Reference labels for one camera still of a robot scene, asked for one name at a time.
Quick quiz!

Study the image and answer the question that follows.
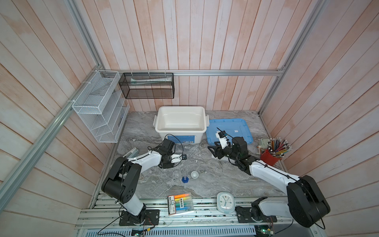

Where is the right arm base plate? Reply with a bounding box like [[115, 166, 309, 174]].
[[235, 206, 277, 223]]

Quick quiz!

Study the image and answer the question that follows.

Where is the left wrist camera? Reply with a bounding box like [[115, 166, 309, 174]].
[[171, 154, 182, 164]]

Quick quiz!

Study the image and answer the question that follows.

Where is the highlighter marker pack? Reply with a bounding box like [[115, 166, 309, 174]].
[[167, 193, 194, 215]]

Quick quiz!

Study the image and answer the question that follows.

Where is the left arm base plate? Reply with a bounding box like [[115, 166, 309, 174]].
[[119, 209, 160, 226]]

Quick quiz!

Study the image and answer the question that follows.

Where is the colored pencils bundle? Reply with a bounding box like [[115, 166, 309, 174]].
[[267, 138, 292, 158]]

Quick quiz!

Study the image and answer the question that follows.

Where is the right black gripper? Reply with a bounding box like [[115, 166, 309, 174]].
[[208, 140, 239, 162]]

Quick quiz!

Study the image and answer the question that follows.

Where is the white plastic storage bin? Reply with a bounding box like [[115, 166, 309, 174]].
[[153, 106, 209, 144]]

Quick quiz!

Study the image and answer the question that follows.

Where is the blue plastic bin lid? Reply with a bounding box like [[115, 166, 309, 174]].
[[206, 118, 254, 146]]

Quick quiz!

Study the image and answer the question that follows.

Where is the small white round dish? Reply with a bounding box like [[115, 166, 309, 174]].
[[190, 171, 199, 179]]

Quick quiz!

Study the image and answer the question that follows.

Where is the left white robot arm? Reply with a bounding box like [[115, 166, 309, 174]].
[[101, 138, 187, 217]]

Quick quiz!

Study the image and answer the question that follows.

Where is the clear glass petri dish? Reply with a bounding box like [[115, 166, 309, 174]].
[[159, 168, 174, 182]]

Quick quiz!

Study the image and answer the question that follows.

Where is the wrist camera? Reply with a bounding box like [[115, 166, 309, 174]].
[[171, 154, 182, 164], [216, 130, 229, 149]]

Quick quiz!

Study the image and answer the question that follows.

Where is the pale green small box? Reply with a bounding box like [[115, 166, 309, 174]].
[[257, 138, 269, 154]]

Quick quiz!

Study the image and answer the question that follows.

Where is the red pencil cup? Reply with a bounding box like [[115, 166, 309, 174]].
[[260, 150, 281, 166]]

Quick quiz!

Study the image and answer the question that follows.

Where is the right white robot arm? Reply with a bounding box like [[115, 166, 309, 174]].
[[208, 137, 331, 228]]

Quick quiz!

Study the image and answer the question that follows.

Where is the white round clock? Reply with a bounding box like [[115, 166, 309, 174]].
[[216, 192, 235, 214]]

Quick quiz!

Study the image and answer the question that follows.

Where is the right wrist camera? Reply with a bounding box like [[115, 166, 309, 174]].
[[216, 130, 229, 149]]

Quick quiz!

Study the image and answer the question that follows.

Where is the white wire mesh shelf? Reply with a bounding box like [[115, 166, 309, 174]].
[[73, 70, 130, 143]]

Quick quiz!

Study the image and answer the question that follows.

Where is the black wire mesh basket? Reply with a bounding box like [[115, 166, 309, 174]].
[[118, 72, 175, 99]]

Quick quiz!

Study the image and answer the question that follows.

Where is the blue hexagonal bottle cap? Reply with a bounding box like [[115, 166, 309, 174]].
[[182, 176, 189, 183]]

